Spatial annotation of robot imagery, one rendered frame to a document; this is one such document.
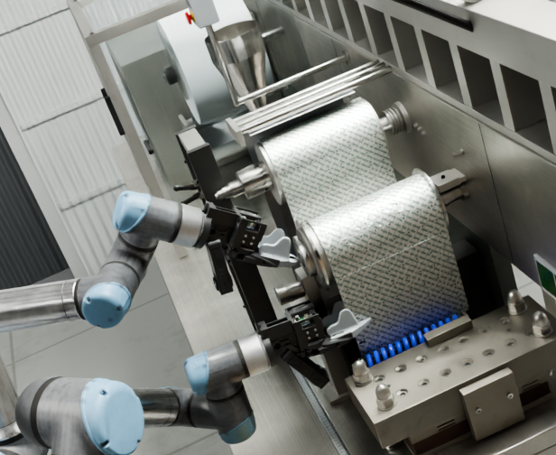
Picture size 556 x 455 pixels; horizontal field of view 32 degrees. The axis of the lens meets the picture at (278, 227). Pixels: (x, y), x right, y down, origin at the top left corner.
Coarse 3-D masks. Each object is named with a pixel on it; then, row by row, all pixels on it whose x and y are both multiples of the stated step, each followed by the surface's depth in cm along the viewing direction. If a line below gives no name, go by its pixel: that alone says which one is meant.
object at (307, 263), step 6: (300, 240) 183; (294, 246) 185; (300, 246) 181; (306, 246) 180; (300, 252) 181; (306, 252) 180; (300, 258) 185; (306, 258) 180; (306, 264) 180; (312, 264) 180; (306, 270) 183; (312, 270) 181
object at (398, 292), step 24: (432, 240) 182; (384, 264) 181; (408, 264) 183; (432, 264) 184; (456, 264) 186; (360, 288) 182; (384, 288) 183; (408, 288) 185; (432, 288) 186; (456, 288) 188; (360, 312) 184; (384, 312) 185; (408, 312) 187; (432, 312) 188; (456, 312) 190; (360, 336) 186; (384, 336) 187; (408, 336) 189
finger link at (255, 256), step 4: (240, 256) 179; (244, 256) 178; (248, 256) 178; (252, 256) 178; (256, 256) 178; (260, 256) 179; (264, 256) 179; (244, 260) 178; (248, 260) 178; (252, 260) 178; (256, 260) 178; (260, 260) 178; (264, 260) 178; (268, 260) 180; (272, 260) 180; (276, 260) 180; (256, 264) 178; (260, 264) 178; (264, 264) 179; (268, 264) 179; (272, 264) 180; (276, 264) 181
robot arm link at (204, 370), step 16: (208, 352) 180; (224, 352) 179; (240, 352) 178; (192, 368) 178; (208, 368) 177; (224, 368) 178; (240, 368) 178; (192, 384) 177; (208, 384) 178; (224, 384) 178; (240, 384) 181
